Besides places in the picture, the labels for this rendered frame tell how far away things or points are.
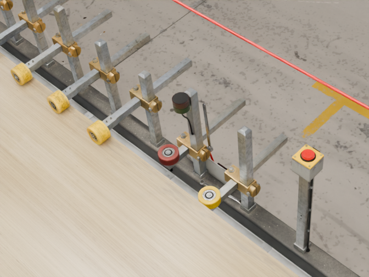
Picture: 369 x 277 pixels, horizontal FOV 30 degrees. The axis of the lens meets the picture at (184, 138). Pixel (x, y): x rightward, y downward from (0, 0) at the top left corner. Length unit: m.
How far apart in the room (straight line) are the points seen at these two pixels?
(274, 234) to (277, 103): 1.50
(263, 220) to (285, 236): 0.10
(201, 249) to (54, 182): 0.62
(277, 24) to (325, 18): 0.31
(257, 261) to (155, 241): 0.35
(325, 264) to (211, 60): 2.01
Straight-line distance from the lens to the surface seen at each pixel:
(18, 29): 3.17
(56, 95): 2.76
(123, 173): 2.54
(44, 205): 2.53
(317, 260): 2.53
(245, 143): 2.30
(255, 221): 2.61
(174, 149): 2.57
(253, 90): 4.01
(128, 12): 4.65
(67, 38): 2.95
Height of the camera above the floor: 2.87
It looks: 49 degrees down
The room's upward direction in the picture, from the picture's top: 8 degrees counter-clockwise
